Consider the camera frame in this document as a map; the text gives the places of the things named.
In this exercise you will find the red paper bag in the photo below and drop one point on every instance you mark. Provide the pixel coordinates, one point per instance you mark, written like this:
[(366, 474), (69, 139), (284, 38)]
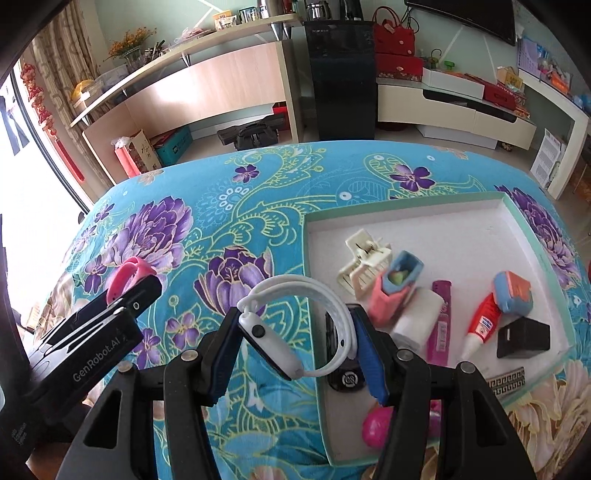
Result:
[(129, 159)]

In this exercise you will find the pink toy dog figure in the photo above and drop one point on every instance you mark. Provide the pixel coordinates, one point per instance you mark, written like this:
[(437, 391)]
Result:
[(374, 429)]

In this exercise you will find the yellow lidded container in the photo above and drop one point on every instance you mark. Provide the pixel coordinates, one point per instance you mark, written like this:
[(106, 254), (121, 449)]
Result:
[(83, 88)]

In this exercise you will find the black television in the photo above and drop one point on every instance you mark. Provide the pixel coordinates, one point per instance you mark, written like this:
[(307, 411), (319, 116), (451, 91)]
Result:
[(461, 16)]

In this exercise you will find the black charger block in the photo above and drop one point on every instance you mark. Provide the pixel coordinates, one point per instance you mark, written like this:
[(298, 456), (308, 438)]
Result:
[(526, 339)]

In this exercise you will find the white television cabinet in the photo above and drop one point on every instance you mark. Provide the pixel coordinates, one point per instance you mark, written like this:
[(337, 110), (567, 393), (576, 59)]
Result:
[(401, 104)]

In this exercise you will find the white desk calendar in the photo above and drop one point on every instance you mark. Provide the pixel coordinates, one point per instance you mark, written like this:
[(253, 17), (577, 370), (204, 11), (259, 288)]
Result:
[(547, 159)]

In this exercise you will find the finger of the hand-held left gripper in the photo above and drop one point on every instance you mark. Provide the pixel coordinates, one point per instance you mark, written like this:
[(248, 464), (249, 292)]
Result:
[(138, 295)]

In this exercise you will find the red gift bag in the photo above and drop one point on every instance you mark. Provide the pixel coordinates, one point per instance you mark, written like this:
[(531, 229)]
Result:
[(392, 39)]

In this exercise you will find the teal box lid tray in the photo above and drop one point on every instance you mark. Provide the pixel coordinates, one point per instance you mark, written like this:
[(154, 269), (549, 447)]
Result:
[(461, 240)]

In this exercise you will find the pink smart band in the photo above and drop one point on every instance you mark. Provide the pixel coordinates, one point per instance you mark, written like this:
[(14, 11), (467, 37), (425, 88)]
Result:
[(127, 274)]

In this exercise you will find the pink blue plastic toy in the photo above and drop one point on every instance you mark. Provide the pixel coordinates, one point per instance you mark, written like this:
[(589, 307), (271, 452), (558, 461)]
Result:
[(388, 300)]

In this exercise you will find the white smart watch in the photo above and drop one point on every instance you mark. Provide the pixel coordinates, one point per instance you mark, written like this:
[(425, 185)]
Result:
[(265, 339)]

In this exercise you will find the black toy car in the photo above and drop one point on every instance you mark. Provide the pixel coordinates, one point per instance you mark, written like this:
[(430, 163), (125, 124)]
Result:
[(344, 369)]

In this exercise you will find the red hanging ornament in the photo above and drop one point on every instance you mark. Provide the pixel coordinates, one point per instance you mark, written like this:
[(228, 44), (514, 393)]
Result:
[(44, 110)]

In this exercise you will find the yellow flowers in vase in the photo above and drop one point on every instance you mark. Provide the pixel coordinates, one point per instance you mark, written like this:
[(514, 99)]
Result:
[(131, 46)]

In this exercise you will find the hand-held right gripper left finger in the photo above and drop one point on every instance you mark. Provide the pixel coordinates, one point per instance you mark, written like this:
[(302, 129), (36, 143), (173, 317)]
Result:
[(226, 360)]

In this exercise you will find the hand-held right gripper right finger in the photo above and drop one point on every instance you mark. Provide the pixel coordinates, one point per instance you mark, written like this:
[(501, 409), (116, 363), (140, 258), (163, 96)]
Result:
[(369, 360)]

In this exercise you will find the small red box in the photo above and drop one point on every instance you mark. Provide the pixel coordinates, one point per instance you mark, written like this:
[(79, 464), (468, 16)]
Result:
[(503, 96)]

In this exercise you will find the beige curtain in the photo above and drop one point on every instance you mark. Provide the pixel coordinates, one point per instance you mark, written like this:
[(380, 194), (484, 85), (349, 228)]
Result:
[(64, 55)]

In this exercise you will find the floral blanket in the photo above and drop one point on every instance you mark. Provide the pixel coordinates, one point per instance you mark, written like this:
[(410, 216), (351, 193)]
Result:
[(258, 194)]

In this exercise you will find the white hair clip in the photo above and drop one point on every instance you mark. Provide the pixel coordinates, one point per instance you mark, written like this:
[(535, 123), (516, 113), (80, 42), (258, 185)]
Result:
[(362, 263)]

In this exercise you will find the white flat box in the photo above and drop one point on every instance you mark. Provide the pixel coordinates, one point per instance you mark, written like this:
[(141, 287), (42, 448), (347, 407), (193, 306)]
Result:
[(452, 83)]

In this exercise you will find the red glue bottle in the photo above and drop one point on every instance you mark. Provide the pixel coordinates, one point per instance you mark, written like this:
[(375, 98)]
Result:
[(482, 321)]

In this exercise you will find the black mini fridge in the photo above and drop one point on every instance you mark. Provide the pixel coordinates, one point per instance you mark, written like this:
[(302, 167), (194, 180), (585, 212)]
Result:
[(341, 83)]

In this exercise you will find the steel thermos jug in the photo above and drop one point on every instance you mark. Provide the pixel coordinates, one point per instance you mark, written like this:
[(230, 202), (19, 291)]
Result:
[(267, 8)]

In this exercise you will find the red box under counter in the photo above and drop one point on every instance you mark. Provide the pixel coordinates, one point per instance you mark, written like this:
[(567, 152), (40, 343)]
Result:
[(281, 115)]

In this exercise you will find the black stepper machine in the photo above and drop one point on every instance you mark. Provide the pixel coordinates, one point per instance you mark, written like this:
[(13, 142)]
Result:
[(251, 134)]

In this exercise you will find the small orange blue toy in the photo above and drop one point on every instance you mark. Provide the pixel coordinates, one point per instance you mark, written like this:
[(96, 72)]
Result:
[(512, 295)]

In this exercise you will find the wooden bar counter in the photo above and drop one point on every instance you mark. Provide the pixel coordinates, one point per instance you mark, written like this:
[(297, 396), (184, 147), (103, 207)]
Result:
[(207, 87)]

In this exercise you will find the magenta lighter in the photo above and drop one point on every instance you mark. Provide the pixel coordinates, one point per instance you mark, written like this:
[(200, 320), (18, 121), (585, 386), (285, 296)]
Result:
[(438, 341)]

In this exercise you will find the gold patterned lighter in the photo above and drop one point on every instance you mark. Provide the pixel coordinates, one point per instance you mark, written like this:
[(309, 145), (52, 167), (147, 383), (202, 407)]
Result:
[(505, 382)]

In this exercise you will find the red gift box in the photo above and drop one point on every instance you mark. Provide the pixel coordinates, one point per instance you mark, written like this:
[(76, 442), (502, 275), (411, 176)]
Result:
[(399, 67)]

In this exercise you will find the teal storage box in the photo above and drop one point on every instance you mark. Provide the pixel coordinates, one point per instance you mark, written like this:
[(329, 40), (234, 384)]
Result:
[(173, 146)]

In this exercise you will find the white desk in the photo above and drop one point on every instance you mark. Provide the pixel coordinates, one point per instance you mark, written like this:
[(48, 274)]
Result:
[(565, 115)]

